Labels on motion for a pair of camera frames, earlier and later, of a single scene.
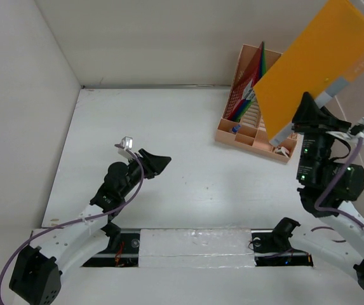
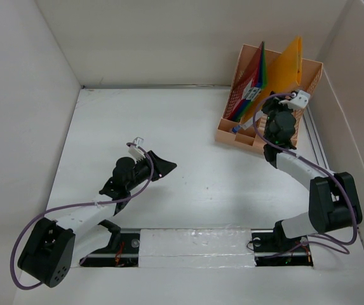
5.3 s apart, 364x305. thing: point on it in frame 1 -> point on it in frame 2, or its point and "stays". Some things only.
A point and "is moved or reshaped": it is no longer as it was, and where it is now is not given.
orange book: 341,44 is moved or reshaped
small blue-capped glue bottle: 235,129 stays
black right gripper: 309,116 -> 273,102
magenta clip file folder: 251,71 stays
